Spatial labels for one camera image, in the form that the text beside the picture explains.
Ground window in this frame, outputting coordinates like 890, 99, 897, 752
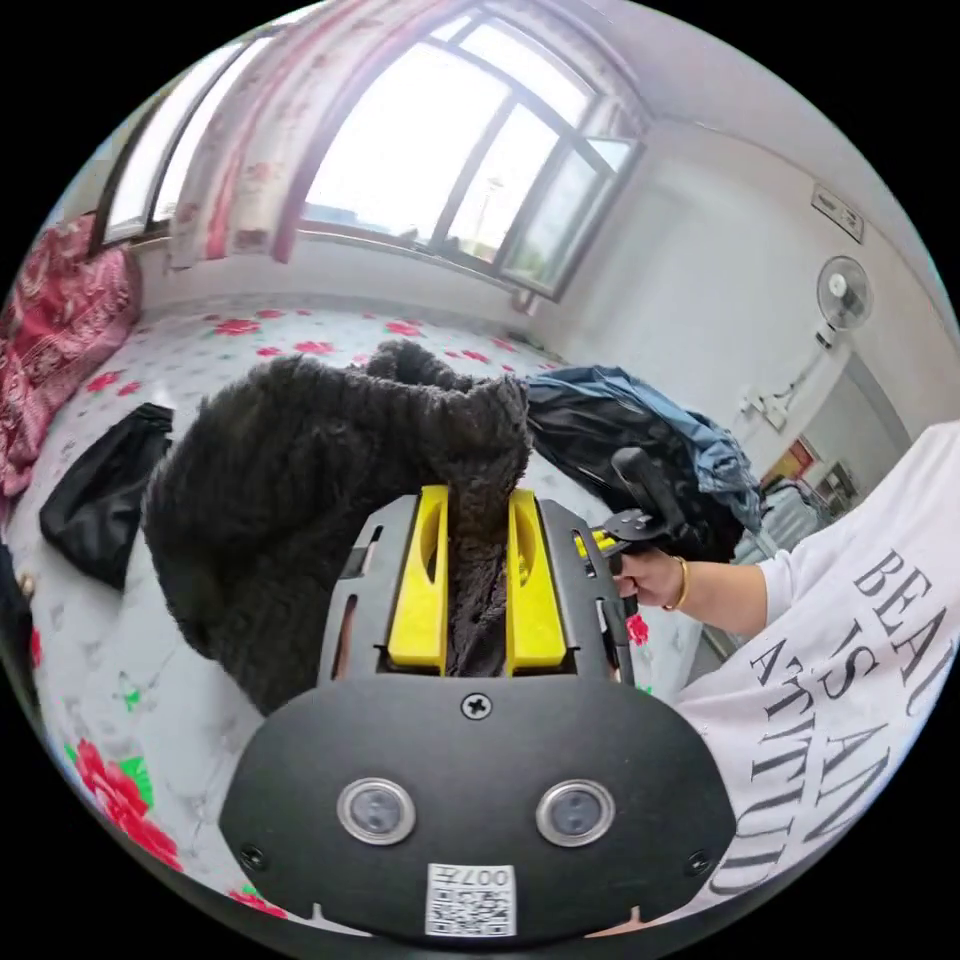
95, 5, 651, 303

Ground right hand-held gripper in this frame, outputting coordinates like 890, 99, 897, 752
572, 508, 676, 618

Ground person's body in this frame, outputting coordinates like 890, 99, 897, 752
669, 419, 960, 922

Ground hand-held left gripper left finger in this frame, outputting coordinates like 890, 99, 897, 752
386, 484, 451, 671

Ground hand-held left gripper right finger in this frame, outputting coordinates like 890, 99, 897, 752
505, 488, 568, 678

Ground pink floral curtain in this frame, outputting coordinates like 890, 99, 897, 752
166, 3, 455, 273

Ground black garment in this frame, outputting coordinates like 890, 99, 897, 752
38, 402, 175, 592

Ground pile of clothes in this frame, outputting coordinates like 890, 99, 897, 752
523, 364, 766, 565

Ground red patterned quilt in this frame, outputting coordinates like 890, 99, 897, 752
0, 213, 145, 501

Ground white wall fan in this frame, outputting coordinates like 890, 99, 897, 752
812, 254, 876, 351

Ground gray fleece pants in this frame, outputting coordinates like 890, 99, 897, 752
141, 338, 535, 718

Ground person's right forearm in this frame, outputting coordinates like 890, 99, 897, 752
673, 556, 772, 625

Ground person's right hand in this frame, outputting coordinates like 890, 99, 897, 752
614, 551, 682, 613

